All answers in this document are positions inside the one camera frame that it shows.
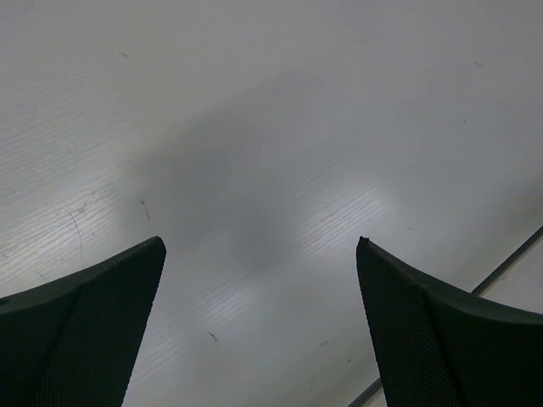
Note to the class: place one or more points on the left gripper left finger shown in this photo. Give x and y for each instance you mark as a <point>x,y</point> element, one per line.
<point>74,341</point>

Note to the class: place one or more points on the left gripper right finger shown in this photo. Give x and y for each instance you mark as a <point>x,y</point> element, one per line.
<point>445,339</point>

